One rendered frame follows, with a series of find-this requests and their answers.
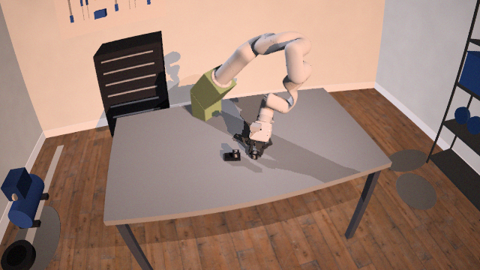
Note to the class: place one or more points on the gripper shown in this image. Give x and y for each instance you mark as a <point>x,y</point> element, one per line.
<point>263,136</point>

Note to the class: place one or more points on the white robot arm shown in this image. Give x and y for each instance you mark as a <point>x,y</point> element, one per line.
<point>298,71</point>

